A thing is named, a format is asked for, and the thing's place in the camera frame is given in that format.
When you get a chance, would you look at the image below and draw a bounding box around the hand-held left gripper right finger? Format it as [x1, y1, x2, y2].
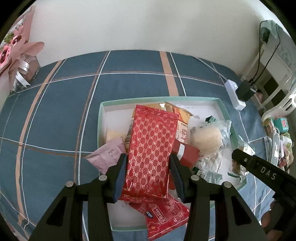
[169, 154, 264, 241]

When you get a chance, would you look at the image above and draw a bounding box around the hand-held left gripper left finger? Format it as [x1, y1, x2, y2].
[30, 152, 127, 241]

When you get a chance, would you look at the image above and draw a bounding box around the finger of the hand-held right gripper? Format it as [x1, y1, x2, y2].
[232, 148, 254, 171]

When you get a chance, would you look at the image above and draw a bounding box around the pink snack packet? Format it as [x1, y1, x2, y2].
[84, 137, 126, 175]

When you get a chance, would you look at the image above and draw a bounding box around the grey-green snack packet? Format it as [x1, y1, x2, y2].
[193, 160, 223, 184]

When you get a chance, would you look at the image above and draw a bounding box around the dark red small box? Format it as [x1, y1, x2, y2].
[171, 138, 200, 168]

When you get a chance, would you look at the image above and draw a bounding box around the red flower-print wafer packet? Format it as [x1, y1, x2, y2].
[128, 193, 190, 240]

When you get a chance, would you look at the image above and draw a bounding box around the clear-wrapped white bun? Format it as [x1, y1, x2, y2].
[188, 120, 232, 167]

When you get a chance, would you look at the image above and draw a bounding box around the red patterned snack packet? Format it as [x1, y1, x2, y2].
[119, 105, 179, 204]

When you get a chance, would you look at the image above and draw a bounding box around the clear packet of yellow cakes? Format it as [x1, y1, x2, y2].
[105, 128, 130, 149]

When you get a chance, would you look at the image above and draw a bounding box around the orange bread packet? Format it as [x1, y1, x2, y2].
[132, 102, 195, 146]

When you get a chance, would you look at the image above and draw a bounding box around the mint green shallow box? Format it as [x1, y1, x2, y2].
[97, 96, 256, 232]

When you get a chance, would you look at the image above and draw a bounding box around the person's right hand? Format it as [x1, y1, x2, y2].
[262, 202, 289, 235]

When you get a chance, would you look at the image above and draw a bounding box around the pile of small toys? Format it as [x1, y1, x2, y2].
[261, 116, 296, 172]

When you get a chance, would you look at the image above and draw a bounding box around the black charger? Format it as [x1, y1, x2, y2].
[235, 80, 257, 102]

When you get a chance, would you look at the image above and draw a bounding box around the white power strip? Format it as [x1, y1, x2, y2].
[224, 79, 246, 111]

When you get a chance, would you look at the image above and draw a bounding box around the white plastic chair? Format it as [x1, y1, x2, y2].
[243, 21, 296, 121]

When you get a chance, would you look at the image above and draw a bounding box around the blue plaid bedsheet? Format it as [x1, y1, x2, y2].
[0, 50, 273, 241]

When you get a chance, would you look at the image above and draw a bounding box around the clear glass vase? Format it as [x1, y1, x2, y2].
[14, 54, 41, 88]

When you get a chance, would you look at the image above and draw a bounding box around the pink flower bouquet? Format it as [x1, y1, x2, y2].
[0, 6, 45, 98]

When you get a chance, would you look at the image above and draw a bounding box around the black cable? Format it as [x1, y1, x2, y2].
[248, 20, 281, 87]

